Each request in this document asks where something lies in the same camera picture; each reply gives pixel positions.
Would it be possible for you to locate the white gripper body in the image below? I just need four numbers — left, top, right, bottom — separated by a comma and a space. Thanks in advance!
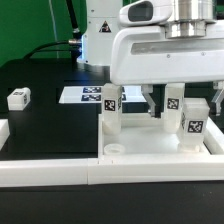
110, 0, 224, 85

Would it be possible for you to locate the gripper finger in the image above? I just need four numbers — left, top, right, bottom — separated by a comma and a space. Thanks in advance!
141, 84, 161, 118
211, 81, 224, 116

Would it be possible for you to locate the white square tabletop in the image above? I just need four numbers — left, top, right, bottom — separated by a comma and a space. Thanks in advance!
98, 113, 224, 156

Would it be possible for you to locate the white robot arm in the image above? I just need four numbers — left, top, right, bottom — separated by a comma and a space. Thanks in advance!
78, 0, 224, 117

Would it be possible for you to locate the white marker sheet with tags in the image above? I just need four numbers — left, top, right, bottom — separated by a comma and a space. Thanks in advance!
59, 86, 145, 104

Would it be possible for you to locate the white U-shaped obstacle fence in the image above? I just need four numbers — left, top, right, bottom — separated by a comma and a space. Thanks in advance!
0, 119, 224, 188

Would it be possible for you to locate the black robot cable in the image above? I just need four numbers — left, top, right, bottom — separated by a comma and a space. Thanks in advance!
22, 0, 83, 61

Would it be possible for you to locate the thin white cable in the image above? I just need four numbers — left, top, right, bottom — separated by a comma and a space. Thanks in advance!
48, 0, 58, 42

